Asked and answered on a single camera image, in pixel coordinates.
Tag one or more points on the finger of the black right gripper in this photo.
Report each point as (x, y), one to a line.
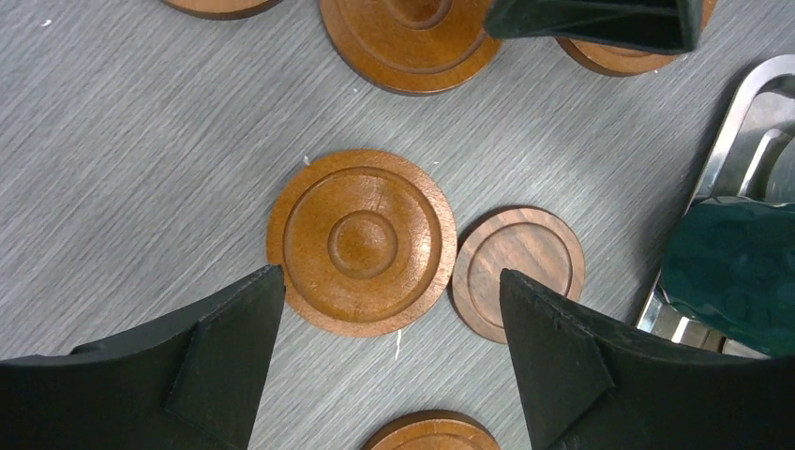
(664, 27)

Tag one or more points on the orange wooden coaster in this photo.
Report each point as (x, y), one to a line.
(413, 48)
(366, 240)
(620, 62)
(432, 429)
(223, 10)

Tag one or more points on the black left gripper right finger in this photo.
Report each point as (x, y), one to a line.
(588, 381)

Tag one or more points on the dark green mug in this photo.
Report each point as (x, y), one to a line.
(730, 265)

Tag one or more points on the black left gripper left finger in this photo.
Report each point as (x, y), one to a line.
(190, 379)

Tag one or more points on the silver metal tray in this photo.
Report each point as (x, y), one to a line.
(752, 156)

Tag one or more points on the dark walnut wooden coaster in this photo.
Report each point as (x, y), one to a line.
(531, 240)

